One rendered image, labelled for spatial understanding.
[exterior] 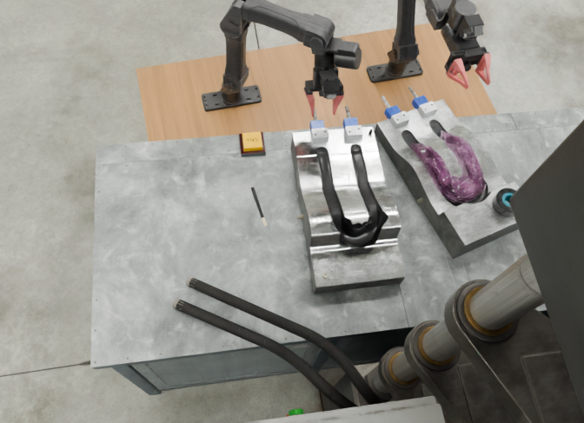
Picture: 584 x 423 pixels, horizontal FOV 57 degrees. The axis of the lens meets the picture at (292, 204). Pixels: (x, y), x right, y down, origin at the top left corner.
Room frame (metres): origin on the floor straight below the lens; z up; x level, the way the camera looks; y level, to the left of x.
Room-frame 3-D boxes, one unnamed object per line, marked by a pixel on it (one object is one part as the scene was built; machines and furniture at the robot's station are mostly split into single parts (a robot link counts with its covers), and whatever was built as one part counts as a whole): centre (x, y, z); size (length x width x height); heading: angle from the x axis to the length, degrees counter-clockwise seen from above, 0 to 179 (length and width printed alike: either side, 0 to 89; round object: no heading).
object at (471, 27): (1.09, -0.40, 1.25); 0.07 x 0.06 x 0.11; 112
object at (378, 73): (1.35, -0.30, 0.84); 0.20 x 0.07 x 0.08; 112
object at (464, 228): (0.93, -0.48, 0.86); 0.50 x 0.26 x 0.11; 32
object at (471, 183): (0.93, -0.48, 0.90); 0.26 x 0.18 x 0.08; 32
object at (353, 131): (1.03, -0.15, 0.89); 0.13 x 0.05 x 0.05; 15
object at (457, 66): (1.02, -0.41, 1.20); 0.09 x 0.07 x 0.07; 22
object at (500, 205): (0.80, -0.63, 0.93); 0.08 x 0.08 x 0.04
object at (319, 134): (1.00, -0.04, 0.89); 0.13 x 0.05 x 0.05; 15
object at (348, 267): (0.75, -0.16, 0.87); 0.50 x 0.26 x 0.14; 15
